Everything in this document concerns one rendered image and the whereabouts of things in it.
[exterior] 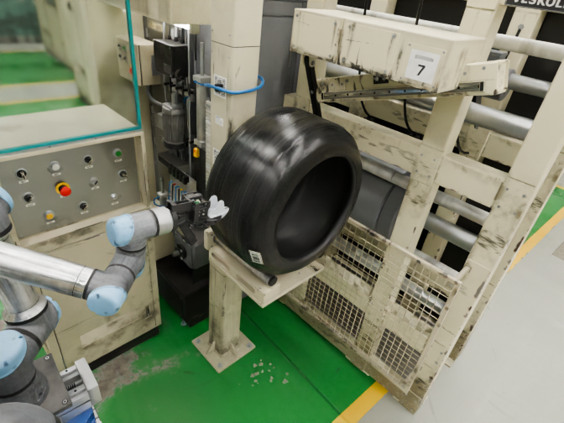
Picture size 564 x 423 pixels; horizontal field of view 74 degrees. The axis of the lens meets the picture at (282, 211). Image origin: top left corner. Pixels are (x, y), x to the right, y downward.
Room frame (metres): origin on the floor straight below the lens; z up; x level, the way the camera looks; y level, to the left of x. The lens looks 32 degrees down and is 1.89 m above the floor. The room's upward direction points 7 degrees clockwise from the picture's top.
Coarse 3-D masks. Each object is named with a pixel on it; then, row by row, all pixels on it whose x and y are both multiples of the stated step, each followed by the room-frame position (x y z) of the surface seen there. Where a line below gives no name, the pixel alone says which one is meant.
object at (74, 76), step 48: (0, 0) 1.19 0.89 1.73; (48, 0) 1.29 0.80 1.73; (96, 0) 1.39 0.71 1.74; (0, 48) 1.17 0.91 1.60; (48, 48) 1.26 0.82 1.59; (96, 48) 1.38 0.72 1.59; (0, 96) 1.14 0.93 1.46; (48, 96) 1.24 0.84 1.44; (96, 96) 1.36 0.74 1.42; (0, 144) 1.11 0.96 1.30; (48, 144) 1.21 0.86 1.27
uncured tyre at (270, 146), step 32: (256, 128) 1.16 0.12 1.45; (288, 128) 1.14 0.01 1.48; (320, 128) 1.15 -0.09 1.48; (224, 160) 1.10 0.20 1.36; (256, 160) 1.04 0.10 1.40; (288, 160) 1.03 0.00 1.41; (320, 160) 1.10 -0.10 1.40; (352, 160) 1.24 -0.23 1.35; (224, 192) 1.03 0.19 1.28; (256, 192) 0.97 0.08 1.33; (288, 192) 1.00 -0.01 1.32; (320, 192) 1.46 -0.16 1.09; (352, 192) 1.29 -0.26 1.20; (224, 224) 1.01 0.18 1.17; (256, 224) 0.95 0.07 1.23; (288, 224) 1.39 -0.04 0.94; (320, 224) 1.35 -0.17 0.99; (288, 256) 1.21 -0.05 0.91
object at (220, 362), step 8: (200, 336) 1.47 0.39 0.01; (208, 336) 1.48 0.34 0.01; (240, 336) 1.50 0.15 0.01; (200, 344) 1.41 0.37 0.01; (208, 344) 1.42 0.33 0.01; (240, 344) 1.44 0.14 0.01; (248, 344) 1.44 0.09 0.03; (216, 352) 1.37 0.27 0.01; (240, 352) 1.39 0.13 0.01; (208, 360) 1.31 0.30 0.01; (216, 360) 1.32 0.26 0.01; (224, 360) 1.33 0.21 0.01; (232, 360) 1.33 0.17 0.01; (216, 368) 1.27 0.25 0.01; (224, 368) 1.28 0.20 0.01
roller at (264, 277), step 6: (216, 240) 1.26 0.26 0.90; (222, 246) 1.23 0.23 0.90; (228, 252) 1.21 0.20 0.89; (240, 258) 1.16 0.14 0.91; (246, 264) 1.13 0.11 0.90; (252, 270) 1.11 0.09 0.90; (258, 276) 1.08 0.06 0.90; (264, 276) 1.07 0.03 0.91; (270, 276) 1.06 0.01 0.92; (264, 282) 1.06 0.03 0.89; (270, 282) 1.04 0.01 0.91
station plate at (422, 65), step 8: (416, 56) 1.19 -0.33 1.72; (424, 56) 1.17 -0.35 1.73; (432, 56) 1.16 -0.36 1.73; (440, 56) 1.14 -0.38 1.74; (408, 64) 1.20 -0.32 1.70; (416, 64) 1.18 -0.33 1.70; (424, 64) 1.17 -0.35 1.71; (432, 64) 1.15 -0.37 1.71; (408, 72) 1.19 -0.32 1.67; (416, 72) 1.18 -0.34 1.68; (424, 72) 1.16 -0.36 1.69; (432, 72) 1.15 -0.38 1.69; (416, 80) 1.17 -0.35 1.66; (424, 80) 1.16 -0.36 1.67; (432, 80) 1.14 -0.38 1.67
